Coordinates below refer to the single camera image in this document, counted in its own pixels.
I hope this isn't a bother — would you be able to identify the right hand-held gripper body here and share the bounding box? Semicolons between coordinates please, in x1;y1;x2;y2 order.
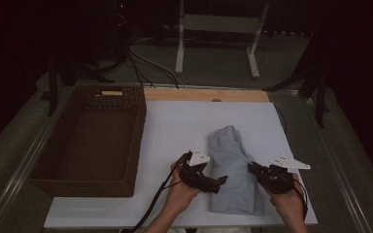
255;153;312;195

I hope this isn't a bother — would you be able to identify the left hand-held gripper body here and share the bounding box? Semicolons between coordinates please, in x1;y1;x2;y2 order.
178;147;221;194

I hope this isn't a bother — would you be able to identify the light blue knitted sweater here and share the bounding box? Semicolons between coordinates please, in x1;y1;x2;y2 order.
207;124;267;217

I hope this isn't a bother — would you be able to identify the brown woven basket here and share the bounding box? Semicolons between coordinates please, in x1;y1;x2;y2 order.
28;84;148;198

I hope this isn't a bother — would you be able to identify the person's left hand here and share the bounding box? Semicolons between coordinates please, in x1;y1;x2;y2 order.
164;160;202;217

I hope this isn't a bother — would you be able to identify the person's right hand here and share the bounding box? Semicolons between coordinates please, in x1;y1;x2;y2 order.
269;173;307;225

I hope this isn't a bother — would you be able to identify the wooden board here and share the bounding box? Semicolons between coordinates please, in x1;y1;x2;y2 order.
143;87;270;104

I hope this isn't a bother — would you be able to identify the white table mat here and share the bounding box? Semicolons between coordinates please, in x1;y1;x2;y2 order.
43;100;319;230

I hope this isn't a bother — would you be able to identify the black tripod stand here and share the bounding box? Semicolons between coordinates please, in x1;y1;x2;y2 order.
261;18;332;129
40;54;116;117

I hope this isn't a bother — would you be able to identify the white metal stand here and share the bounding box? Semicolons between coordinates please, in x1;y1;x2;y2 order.
174;0;270;80

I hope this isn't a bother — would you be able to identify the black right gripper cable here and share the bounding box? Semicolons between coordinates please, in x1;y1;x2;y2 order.
291;177;309;221

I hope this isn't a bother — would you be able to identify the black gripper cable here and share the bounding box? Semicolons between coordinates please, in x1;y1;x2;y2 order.
120;150;194;233
291;177;309;221

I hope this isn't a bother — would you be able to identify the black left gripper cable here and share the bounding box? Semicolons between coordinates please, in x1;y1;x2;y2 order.
120;150;194;233

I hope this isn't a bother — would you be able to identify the aluminium rail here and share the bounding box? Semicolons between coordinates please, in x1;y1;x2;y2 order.
304;96;373;233
0;106;66;233

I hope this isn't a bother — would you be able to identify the grey floor cable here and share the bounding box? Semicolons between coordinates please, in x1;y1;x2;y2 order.
129;48;183;86

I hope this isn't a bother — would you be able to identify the black floor cable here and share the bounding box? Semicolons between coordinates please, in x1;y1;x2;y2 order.
126;52;157;89

